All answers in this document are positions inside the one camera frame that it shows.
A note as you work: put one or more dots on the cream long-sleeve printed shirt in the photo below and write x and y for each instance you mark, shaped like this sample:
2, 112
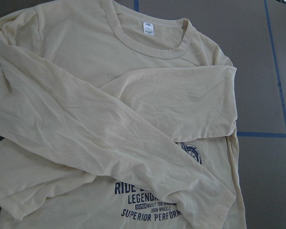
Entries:
112, 119

